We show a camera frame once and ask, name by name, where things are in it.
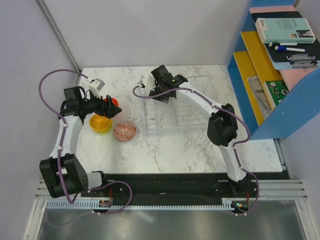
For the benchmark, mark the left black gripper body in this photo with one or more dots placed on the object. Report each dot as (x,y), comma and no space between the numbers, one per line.
(95,105)

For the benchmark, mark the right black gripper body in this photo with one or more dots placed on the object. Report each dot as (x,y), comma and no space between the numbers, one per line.
(162,99)

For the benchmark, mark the red patterned glass bowl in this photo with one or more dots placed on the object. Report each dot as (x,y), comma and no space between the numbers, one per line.
(124,131)

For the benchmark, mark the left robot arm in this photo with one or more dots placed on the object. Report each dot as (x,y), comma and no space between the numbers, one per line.
(62,172)

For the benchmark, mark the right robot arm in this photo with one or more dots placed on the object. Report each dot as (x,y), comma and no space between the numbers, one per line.
(222,126)

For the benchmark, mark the clear plastic dish rack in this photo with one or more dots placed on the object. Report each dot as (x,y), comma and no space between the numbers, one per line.
(156,117)

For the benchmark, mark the red plastic bowl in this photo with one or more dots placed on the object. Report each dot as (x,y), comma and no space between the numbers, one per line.
(114,101)

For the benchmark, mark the yellow plastic bowl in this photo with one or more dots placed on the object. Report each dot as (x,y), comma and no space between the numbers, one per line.
(97,120)

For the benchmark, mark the green plastic bowl underneath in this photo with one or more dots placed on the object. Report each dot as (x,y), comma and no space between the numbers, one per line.
(101,129)

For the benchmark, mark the clear bag with spiral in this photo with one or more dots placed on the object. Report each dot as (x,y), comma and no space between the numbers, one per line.
(259,95)

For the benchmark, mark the blue wooden shelf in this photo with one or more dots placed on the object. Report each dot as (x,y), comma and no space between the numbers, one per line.
(250,58)

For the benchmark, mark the green circuit board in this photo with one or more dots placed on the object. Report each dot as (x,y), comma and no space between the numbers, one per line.
(275,91)

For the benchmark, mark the black clipboard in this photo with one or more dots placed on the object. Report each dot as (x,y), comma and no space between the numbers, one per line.
(280,57)

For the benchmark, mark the white marker black cap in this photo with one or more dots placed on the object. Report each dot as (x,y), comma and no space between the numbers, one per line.
(274,44)

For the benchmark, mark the white marker blue cap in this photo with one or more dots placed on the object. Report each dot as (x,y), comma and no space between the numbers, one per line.
(289,49)

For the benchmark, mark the light green book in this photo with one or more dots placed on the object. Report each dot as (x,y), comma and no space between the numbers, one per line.
(284,30)

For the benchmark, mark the lower grey binder clip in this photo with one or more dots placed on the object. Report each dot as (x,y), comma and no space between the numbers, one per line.
(304,64)

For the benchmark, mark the grey binder clip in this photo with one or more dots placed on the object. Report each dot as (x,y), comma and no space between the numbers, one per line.
(300,57)
(304,64)

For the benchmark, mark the upper grey binder clip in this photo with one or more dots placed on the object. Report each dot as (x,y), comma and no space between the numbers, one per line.
(300,57)

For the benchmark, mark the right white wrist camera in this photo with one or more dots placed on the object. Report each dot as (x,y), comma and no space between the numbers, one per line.
(148,82)

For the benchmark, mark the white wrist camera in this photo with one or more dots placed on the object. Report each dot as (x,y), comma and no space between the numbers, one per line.
(148,82)
(96,86)

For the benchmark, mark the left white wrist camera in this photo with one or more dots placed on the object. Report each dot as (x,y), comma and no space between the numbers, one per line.
(96,86)

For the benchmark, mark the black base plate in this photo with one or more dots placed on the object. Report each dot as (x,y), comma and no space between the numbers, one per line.
(170,188)

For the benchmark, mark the white slotted cable duct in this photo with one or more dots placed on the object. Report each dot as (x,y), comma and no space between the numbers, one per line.
(95,204)

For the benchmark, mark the aluminium frame rail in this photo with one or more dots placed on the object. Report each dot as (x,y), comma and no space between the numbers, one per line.
(281,190)

